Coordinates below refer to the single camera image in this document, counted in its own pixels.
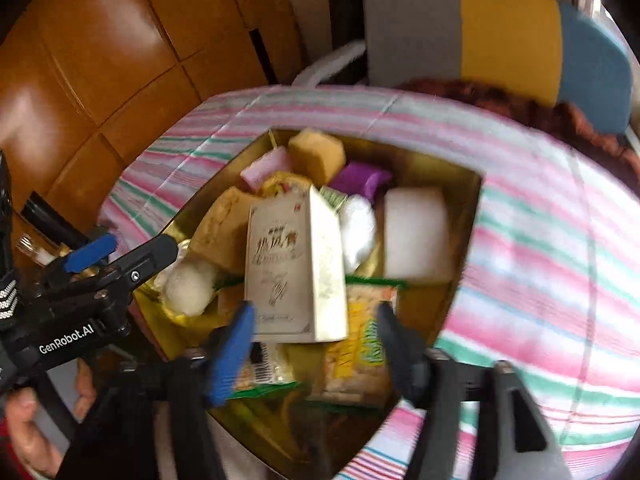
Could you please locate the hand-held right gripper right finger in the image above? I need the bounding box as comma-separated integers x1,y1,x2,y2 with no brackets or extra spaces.
377,302,573,480

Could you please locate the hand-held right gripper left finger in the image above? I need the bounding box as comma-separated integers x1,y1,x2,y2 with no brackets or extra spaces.
55,301,257,480

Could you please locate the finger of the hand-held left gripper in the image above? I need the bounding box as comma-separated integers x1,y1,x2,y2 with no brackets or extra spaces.
47,232,118,286
107,234,180,291

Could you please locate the green yellow cracker packet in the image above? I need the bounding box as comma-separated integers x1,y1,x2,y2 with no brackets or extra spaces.
307,277,408,408
227,342,301,401

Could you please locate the white rice roll snack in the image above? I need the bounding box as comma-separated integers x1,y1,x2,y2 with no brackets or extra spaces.
164,258,218,317

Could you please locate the tan bread loaf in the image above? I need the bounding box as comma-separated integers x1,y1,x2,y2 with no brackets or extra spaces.
189,186,253,275

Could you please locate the beige carton box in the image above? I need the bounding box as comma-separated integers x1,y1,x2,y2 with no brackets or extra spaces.
244,184,349,345

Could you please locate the white foam block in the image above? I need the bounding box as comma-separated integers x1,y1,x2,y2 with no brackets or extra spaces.
382,187,451,281

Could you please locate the white plastic ball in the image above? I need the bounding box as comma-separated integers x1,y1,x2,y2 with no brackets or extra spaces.
339,195,378,273

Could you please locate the gold tin tray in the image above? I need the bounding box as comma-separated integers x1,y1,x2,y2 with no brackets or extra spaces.
102,127,485,480

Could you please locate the yellow snack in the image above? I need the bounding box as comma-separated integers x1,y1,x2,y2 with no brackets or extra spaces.
257,172,313,201

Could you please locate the small green packet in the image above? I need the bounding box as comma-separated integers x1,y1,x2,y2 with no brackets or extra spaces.
320,186,348,211

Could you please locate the purple snack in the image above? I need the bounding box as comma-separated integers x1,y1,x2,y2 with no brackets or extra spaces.
330,161,393,201

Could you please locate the yellow sponge cake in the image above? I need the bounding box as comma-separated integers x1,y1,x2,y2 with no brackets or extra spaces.
287,128,347,187

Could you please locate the person's left hand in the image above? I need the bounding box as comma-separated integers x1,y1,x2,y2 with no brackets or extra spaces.
2,360,98,478

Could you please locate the glass jar with gold lid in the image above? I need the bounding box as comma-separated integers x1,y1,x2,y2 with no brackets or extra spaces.
15,232,63,267

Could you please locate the red garment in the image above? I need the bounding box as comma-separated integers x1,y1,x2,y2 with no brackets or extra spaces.
0,417,36,480

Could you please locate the wooden wardrobe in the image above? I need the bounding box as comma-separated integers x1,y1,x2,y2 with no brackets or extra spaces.
0,0,306,241

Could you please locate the pale chair armrest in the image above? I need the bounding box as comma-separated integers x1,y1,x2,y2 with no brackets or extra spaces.
291,40,367,87

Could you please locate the dark red cloth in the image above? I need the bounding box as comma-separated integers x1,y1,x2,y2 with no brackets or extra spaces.
395,77,640,186

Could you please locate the grey yellow blue chair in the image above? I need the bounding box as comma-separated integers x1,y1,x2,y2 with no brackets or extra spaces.
362,0,633,136

